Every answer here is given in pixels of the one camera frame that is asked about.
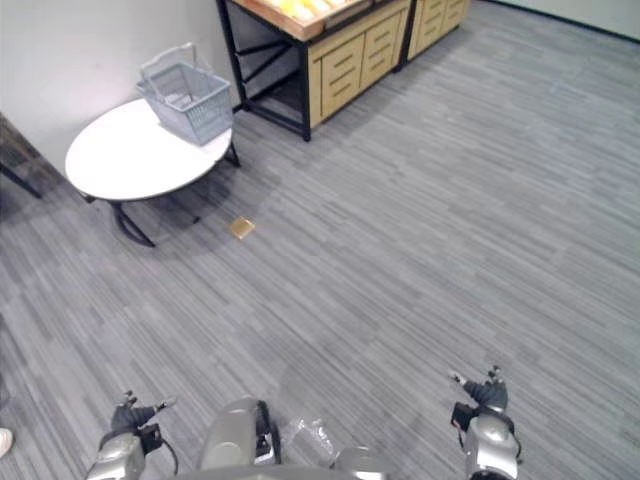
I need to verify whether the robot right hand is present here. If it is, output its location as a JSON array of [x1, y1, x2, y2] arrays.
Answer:
[[448, 364, 509, 414]]

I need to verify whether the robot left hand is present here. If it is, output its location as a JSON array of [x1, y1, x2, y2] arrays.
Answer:
[[110, 390, 177, 436]]

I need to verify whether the grey plastic shopping basket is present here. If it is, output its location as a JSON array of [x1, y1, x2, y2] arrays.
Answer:
[[135, 42, 236, 147]]

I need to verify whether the robot left leg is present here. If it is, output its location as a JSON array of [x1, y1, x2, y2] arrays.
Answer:
[[199, 397, 281, 471]]

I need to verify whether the clear plastic bag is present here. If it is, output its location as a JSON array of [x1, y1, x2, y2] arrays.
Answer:
[[282, 417, 341, 464]]

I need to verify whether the round white table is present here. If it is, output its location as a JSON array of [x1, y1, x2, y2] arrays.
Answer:
[[64, 97, 242, 249]]

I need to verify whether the dark wooden table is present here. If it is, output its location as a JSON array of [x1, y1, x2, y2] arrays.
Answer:
[[0, 112, 66, 221]]

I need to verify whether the clear bubble wrap sheet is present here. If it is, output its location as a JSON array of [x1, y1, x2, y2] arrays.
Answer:
[[162, 89, 194, 109]]

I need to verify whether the wooden slatted cabinet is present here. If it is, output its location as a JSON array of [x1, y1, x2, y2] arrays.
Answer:
[[407, 0, 472, 64]]

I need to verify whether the wooden produce stand black frame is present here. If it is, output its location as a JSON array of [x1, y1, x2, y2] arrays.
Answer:
[[215, 0, 414, 143]]

